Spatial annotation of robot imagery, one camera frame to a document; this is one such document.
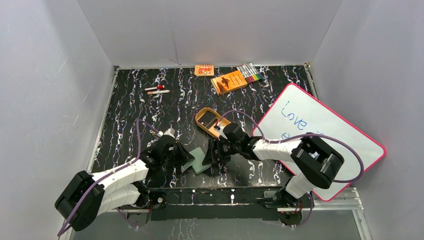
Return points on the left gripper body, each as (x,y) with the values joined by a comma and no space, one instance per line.
(180,156)

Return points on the orange book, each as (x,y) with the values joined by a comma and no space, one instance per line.
(228,82)

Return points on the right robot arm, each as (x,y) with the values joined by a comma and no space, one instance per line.
(317,161)

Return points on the small orange card box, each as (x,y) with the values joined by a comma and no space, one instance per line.
(204,70)

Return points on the black base frame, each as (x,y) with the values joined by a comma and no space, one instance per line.
(266,203)

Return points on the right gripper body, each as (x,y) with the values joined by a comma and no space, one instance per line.
(229,149)

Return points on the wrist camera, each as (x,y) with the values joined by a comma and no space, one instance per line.
(167,132)
(219,127)

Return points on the white pink marker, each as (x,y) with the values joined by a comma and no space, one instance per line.
(156,92)

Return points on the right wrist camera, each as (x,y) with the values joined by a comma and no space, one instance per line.
(219,127)

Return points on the set of coloured markers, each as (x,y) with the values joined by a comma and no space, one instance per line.
(250,73)

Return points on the tan oval tray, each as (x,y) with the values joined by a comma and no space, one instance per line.
(201,112)

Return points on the red capped marker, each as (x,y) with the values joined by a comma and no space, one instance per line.
(155,88)

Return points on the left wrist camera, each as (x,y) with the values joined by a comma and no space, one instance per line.
(167,132)

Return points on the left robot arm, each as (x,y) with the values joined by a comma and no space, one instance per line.
(89,195)

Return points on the mint green card holder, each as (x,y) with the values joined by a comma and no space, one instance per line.
(196,164)

